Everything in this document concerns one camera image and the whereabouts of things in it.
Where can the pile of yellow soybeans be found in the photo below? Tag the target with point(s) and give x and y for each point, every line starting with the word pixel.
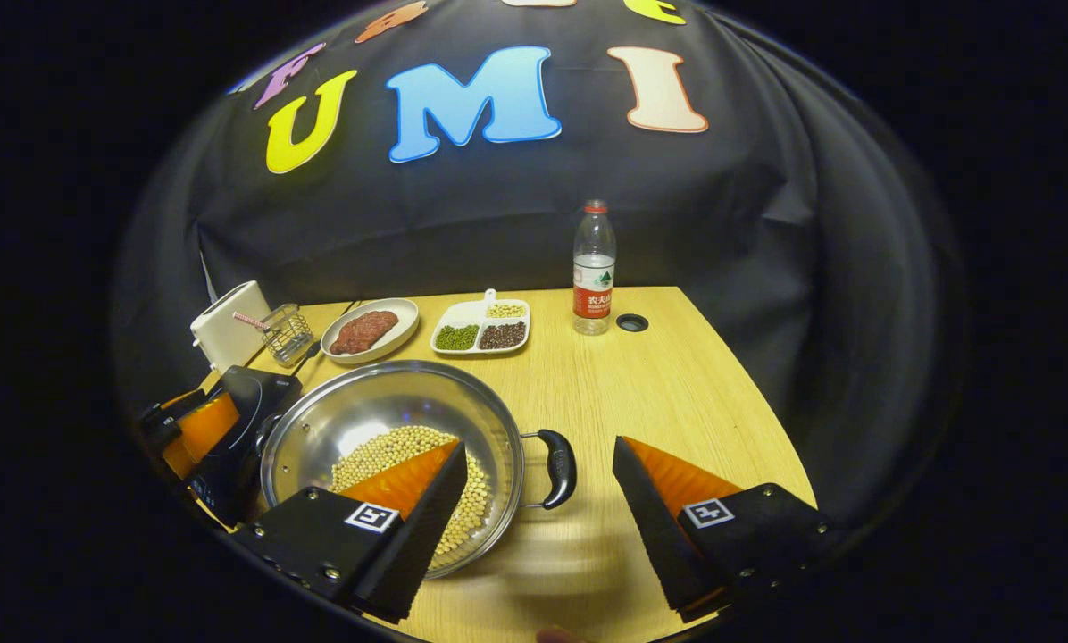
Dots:
pixel 400 446

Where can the pink striped straw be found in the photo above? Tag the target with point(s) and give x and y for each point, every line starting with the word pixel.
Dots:
pixel 250 321

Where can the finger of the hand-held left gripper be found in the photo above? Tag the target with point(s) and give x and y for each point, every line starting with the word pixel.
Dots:
pixel 177 463
pixel 204 424

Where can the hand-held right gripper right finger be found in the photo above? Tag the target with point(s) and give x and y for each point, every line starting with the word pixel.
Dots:
pixel 654 536

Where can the clear plastic water bottle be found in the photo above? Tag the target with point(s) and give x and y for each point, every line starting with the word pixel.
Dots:
pixel 594 295

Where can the heap of green beans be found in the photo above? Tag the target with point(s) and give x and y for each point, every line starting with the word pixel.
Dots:
pixel 456 338

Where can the heap of pale yellow beans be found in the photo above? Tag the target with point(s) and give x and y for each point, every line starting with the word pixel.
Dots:
pixel 505 311

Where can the white divided dish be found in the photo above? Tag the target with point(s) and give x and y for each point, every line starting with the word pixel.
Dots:
pixel 463 313

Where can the round white plate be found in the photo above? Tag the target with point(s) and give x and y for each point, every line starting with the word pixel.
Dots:
pixel 404 313

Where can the heap of dark red beans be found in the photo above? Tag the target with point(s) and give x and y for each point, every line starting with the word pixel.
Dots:
pixel 503 336

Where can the black round table grommet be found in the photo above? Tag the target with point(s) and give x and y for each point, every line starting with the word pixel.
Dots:
pixel 632 323

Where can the stainless steel pot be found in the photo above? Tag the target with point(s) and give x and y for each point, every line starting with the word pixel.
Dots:
pixel 382 402

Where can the black induction cooktop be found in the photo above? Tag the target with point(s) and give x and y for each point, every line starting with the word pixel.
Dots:
pixel 257 397

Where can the white toaster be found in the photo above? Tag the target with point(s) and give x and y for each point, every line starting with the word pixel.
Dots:
pixel 226 335

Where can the large red meat piece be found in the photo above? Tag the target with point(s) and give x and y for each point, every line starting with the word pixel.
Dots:
pixel 380 324

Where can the small red meat piece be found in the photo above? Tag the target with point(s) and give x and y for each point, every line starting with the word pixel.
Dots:
pixel 346 339

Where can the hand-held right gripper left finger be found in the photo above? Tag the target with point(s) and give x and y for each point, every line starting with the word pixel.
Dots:
pixel 422 536

